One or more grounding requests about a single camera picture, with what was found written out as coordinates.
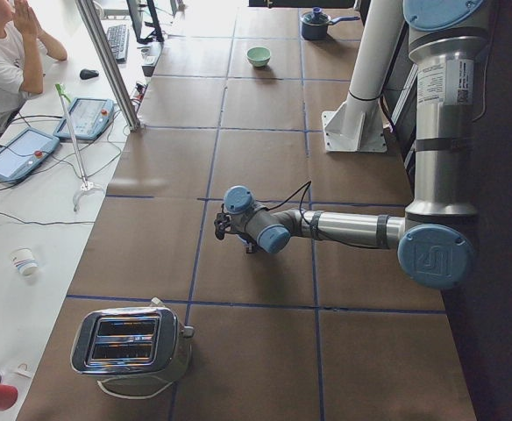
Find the black monitor stand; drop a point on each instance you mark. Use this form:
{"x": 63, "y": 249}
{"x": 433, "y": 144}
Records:
{"x": 145, "y": 21}

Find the far teach pendant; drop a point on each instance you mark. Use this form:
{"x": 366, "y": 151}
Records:
{"x": 89, "y": 116}

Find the person in white shirt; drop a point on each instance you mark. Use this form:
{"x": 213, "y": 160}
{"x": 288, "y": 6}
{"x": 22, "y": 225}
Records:
{"x": 23, "y": 43}

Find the green bowl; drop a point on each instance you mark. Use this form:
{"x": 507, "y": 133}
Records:
{"x": 258, "y": 56}

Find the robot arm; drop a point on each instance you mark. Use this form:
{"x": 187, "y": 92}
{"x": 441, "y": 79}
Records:
{"x": 432, "y": 241}

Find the blue saucepan with lid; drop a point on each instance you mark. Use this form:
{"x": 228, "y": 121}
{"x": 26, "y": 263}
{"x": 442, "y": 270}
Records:
{"x": 315, "y": 23}

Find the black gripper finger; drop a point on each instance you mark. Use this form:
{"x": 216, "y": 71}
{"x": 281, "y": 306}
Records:
{"x": 251, "y": 249}

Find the teach pendant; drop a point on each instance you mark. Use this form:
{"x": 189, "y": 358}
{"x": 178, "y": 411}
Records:
{"x": 24, "y": 153}
{"x": 89, "y": 116}

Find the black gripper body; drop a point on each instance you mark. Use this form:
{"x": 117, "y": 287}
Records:
{"x": 250, "y": 248}

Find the white chrome toaster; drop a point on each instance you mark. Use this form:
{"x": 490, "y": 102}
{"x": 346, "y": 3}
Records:
{"x": 131, "y": 348}

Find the reacher grabber stick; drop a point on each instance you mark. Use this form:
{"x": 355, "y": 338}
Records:
{"x": 88, "y": 187}

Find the near teach pendant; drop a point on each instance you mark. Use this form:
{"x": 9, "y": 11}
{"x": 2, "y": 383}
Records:
{"x": 24, "y": 153}

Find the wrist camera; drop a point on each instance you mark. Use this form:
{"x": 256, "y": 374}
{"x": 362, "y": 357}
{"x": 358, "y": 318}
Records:
{"x": 222, "y": 224}

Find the white mounting pillar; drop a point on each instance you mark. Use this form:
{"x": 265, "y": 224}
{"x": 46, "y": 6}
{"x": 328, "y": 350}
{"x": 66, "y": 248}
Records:
{"x": 356, "y": 125}

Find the black computer mouse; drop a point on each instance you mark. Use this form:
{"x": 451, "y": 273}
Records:
{"x": 87, "y": 74}

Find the aluminium frame post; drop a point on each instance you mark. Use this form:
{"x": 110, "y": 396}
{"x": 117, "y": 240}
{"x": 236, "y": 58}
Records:
{"x": 96, "y": 32}

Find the paper cup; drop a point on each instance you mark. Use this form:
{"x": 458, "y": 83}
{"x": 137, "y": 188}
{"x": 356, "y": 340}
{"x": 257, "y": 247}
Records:
{"x": 24, "y": 261}

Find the black keyboard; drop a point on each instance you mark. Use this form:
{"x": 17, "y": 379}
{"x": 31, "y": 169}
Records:
{"x": 118, "y": 40}

